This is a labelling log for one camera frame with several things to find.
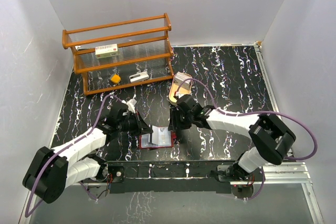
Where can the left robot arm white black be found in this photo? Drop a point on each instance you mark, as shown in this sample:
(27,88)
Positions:
(52,170)

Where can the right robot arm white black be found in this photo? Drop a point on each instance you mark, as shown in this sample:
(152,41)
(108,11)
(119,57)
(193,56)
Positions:
(271,137)

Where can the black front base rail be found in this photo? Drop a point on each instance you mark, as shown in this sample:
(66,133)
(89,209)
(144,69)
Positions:
(167,176)

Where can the red leather card holder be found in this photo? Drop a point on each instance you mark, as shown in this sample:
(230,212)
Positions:
(161,137)

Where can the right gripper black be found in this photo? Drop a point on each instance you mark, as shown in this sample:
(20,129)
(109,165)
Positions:
(175,124)

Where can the wooden shelf rack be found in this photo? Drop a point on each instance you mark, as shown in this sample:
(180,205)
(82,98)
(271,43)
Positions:
(143,45)

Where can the yellow square object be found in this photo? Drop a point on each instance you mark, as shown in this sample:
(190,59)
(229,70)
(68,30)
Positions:
(115,79)

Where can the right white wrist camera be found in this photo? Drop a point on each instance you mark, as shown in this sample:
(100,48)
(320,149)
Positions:
(178,95)

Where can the beige oval tray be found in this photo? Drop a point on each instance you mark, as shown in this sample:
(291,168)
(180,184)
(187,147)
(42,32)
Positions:
(185,88)

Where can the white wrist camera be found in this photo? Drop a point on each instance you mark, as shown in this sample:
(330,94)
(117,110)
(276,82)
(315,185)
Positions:
(131,104)
(178,95)

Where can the stack of credit cards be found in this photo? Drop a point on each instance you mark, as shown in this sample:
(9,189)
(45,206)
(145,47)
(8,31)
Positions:
(179,77)

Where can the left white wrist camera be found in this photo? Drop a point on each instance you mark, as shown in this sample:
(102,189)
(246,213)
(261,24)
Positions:
(131,104)

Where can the white red box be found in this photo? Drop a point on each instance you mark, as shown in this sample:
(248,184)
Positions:
(106,51)

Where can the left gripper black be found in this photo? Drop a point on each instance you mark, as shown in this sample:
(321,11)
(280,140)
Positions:
(140,126)

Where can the white stapler-like object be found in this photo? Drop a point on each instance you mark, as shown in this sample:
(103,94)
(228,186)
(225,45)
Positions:
(138,77)

